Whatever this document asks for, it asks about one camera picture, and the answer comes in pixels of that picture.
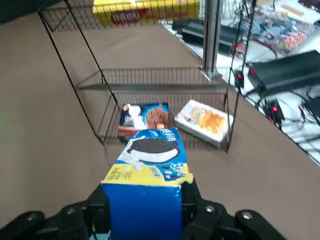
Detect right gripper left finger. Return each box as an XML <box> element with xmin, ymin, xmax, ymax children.
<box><xmin>0</xmin><ymin>185</ymin><xmax>111</xmax><ymax>240</ymax></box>

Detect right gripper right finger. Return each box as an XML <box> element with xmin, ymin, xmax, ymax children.
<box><xmin>181</xmin><ymin>180</ymin><xmax>286</xmax><ymax>240</ymax></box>

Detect blue Oreo cookie box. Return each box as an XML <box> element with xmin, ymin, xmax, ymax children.
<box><xmin>101</xmin><ymin>127</ymin><xmax>194</xmax><ymax>240</ymax></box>

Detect white cracker box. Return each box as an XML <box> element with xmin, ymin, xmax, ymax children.
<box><xmin>174</xmin><ymin>99</ymin><xmax>235</xmax><ymax>148</ymax></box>

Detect dark blue cookie box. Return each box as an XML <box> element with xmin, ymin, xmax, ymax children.
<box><xmin>117</xmin><ymin>101</ymin><xmax>171</xmax><ymax>141</ymax></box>

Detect large black flat box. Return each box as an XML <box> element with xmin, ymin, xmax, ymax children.
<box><xmin>249</xmin><ymin>49</ymin><xmax>320</xmax><ymax>94</ymax></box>

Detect colourful patterned mat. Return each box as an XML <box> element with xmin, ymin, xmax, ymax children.
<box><xmin>249</xmin><ymin>13</ymin><xmax>316</xmax><ymax>54</ymax></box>

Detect yellow cracker box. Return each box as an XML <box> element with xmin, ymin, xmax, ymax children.
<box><xmin>92</xmin><ymin>0</ymin><xmax>200</xmax><ymax>28</ymax></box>

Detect power strip with red switch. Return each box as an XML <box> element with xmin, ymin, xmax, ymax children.
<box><xmin>266</xmin><ymin>97</ymin><xmax>286</xmax><ymax>121</ymax></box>
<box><xmin>233</xmin><ymin>69</ymin><xmax>245</xmax><ymax>89</ymax></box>

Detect black wire tiered shelf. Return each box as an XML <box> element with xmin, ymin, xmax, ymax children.
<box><xmin>34</xmin><ymin>0</ymin><xmax>258</xmax><ymax>153</ymax></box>

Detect grey aluminium post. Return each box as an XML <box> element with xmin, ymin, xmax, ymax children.
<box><xmin>201</xmin><ymin>0</ymin><xmax>223</xmax><ymax>80</ymax></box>

